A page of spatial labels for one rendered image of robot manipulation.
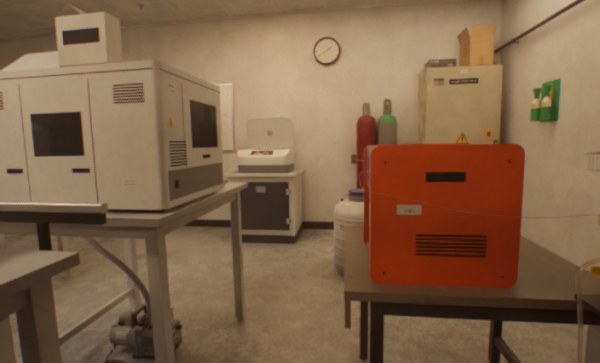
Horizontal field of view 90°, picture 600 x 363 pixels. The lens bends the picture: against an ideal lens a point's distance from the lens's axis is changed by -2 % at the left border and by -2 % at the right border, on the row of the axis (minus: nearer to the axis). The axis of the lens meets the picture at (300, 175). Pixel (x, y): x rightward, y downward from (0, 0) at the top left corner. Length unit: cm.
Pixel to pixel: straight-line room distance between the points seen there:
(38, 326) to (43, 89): 88
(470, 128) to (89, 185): 351
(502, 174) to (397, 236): 34
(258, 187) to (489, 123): 263
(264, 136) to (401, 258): 318
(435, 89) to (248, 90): 228
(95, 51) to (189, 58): 334
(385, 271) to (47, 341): 88
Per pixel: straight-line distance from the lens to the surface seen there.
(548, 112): 342
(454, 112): 383
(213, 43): 456
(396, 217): 97
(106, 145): 131
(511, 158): 104
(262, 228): 359
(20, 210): 114
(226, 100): 433
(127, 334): 209
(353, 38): 420
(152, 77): 122
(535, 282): 122
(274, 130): 394
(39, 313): 93
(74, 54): 142
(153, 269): 128
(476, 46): 404
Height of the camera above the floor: 115
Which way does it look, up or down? 6 degrees down
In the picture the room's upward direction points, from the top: 1 degrees counter-clockwise
